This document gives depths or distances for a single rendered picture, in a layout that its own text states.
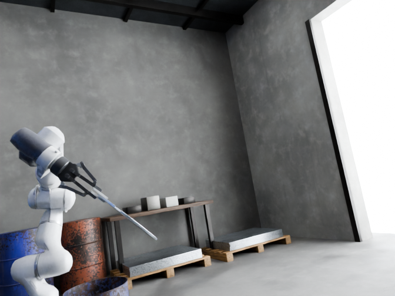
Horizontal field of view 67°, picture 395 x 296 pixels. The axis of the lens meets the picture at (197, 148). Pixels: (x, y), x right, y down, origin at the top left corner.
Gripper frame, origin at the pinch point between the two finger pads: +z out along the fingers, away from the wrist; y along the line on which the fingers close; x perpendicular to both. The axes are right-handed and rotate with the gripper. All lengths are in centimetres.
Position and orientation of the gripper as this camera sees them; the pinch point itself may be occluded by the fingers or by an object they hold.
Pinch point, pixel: (99, 195)
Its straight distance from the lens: 124.5
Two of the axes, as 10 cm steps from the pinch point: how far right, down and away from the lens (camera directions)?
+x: -2.8, 1.8, 9.4
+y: 5.6, -7.6, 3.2
